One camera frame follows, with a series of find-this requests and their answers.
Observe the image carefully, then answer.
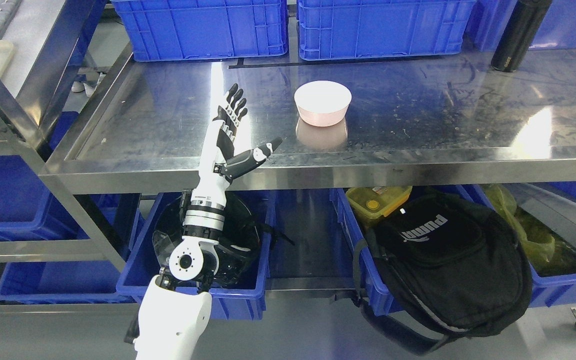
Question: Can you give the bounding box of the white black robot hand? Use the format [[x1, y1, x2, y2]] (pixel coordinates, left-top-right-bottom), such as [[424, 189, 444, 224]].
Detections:
[[190, 83, 283, 210]]

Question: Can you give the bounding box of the blue crate left lower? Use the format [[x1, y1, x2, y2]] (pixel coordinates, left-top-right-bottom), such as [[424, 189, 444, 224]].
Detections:
[[0, 111, 81, 243]]

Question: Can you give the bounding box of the black Puma backpack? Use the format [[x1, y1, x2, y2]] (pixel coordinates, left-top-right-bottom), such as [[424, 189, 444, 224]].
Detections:
[[353, 191, 533, 356]]

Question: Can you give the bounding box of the stainless steel table frame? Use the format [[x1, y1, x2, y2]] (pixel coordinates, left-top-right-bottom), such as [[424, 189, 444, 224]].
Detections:
[[45, 47, 576, 194]]

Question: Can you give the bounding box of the black motorcycle helmet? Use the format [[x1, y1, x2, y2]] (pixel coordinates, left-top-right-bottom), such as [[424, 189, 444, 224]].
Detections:
[[152, 193, 262, 293]]

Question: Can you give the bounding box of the yellow food container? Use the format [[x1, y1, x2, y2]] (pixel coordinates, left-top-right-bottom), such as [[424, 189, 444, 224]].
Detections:
[[345, 186, 413, 227]]

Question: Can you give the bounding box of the green plastic bag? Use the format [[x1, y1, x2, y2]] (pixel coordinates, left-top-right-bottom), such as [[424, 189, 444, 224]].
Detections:
[[481, 184, 556, 271]]

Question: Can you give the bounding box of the steel shelf rack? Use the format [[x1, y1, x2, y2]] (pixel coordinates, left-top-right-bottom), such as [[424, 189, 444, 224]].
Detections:
[[0, 0, 139, 308]]

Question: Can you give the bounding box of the blue bin holding helmet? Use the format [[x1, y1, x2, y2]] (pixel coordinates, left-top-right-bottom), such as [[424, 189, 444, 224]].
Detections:
[[116, 190, 277, 321]]

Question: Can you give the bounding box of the pink plastic bowl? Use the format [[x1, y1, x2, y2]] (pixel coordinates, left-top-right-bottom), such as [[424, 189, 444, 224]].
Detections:
[[294, 80, 352, 127]]

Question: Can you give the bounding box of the blue crate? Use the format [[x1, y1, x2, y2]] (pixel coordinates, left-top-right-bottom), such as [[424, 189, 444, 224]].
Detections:
[[297, 0, 475, 61], [0, 111, 81, 243], [112, 0, 289, 62], [465, 0, 576, 52]]

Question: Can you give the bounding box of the blue crate top left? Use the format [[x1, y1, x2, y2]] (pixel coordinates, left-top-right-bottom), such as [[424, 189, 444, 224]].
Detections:
[[112, 0, 289, 62]]

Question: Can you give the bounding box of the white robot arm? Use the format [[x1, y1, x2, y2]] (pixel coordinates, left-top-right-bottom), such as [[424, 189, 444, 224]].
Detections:
[[133, 198, 226, 360]]

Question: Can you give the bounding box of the blue crate top right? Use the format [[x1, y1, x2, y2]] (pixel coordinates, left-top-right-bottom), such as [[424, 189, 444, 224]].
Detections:
[[465, 0, 576, 52]]

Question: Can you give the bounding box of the blue bin under backpack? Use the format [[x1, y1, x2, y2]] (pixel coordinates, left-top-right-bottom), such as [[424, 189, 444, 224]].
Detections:
[[329, 184, 487, 316]]

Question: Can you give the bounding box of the black thermos bottle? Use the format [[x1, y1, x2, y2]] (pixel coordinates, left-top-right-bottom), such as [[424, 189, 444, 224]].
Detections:
[[490, 0, 553, 73]]

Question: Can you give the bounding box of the blue crate top middle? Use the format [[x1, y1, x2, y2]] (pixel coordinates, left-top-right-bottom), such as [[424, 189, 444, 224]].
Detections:
[[297, 0, 475, 61]]

